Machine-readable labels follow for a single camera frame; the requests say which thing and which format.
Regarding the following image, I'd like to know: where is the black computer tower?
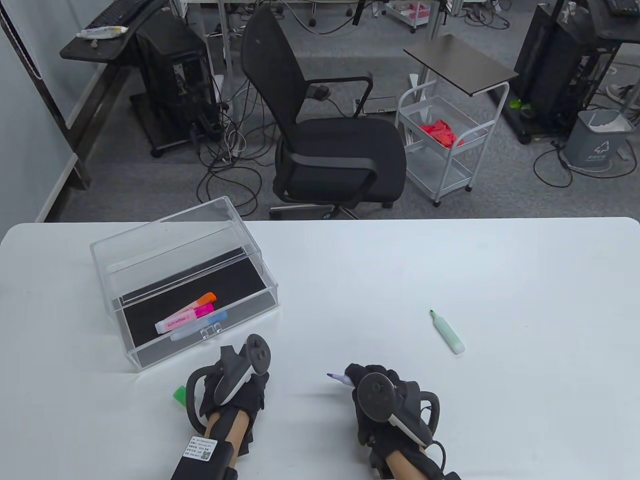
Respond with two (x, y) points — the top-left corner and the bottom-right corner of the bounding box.
(514, 4), (598, 128)
(129, 12), (226, 158)

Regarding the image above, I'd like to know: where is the blue highlighter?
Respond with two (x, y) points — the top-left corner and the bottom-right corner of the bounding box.
(170, 320), (216, 342)

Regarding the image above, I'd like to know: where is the green highlighter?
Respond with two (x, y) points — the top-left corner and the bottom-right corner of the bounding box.
(429, 309), (466, 356)

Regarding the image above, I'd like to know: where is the white rolling cart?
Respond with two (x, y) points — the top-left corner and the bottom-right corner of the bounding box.
(395, 80), (511, 208)

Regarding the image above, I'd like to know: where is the red cloth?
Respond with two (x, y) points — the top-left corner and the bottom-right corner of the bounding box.
(419, 118), (465, 149)

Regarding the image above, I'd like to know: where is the person's right hand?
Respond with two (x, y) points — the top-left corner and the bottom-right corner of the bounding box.
(344, 363), (442, 462)

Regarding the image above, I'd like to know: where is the clear acrylic drawer box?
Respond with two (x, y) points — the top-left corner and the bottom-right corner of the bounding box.
(90, 196), (280, 372)

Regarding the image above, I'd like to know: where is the gray trash bin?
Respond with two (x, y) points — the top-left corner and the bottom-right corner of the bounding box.
(564, 109), (635, 168)

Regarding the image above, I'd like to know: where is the tangle of floor cables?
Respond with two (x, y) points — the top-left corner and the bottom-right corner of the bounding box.
(190, 75), (263, 218)

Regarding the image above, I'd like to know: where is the dark brown side table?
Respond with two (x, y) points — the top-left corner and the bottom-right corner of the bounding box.
(403, 34), (519, 97)

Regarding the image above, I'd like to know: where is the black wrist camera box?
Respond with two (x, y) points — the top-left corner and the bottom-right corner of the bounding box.
(170, 436), (239, 480)

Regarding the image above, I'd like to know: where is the pink highlighter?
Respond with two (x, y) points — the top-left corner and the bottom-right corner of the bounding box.
(155, 310), (198, 335)

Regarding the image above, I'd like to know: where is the black and white controller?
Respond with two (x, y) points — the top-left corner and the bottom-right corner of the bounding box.
(356, 375), (442, 448)
(186, 334), (273, 436)

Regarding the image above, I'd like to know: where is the person's right forearm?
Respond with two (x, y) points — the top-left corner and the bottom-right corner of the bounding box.
(385, 447), (431, 480)

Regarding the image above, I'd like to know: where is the white tube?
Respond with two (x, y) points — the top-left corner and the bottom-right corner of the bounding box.
(76, 25), (129, 40)

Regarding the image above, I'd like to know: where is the person's left hand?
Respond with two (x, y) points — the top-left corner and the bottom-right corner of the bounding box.
(199, 345), (271, 426)

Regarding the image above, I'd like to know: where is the small white cart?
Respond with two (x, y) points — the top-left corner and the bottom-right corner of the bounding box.
(384, 0), (436, 34)

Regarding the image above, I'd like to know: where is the black looped cable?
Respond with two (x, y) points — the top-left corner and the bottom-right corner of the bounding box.
(533, 145), (638, 188)

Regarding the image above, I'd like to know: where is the person's left forearm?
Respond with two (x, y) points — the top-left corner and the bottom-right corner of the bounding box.
(202, 407), (251, 456)

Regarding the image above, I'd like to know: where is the black metal frame post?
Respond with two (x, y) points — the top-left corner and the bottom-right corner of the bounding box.
(0, 7), (92, 191)

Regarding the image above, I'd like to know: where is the black office chair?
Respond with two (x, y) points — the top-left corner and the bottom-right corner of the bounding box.
(241, 5), (408, 221)

